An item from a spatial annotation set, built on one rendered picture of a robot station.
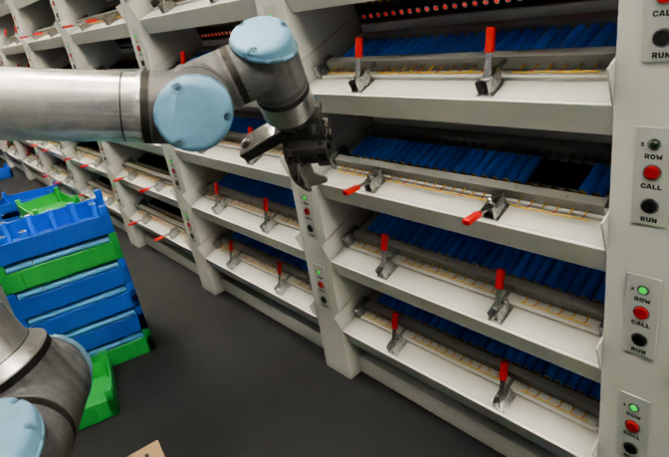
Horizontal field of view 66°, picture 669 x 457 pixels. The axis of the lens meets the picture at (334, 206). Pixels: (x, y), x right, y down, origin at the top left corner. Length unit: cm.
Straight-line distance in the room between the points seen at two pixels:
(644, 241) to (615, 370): 21
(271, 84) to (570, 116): 41
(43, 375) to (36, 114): 48
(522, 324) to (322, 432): 56
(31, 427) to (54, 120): 44
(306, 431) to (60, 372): 56
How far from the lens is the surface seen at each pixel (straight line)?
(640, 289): 78
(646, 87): 69
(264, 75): 78
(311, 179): 100
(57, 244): 156
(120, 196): 244
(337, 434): 127
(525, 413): 107
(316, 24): 111
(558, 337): 92
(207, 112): 64
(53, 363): 102
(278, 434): 131
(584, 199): 82
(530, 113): 76
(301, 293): 146
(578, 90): 75
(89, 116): 67
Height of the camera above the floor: 90
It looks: 22 degrees down
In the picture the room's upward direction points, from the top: 9 degrees counter-clockwise
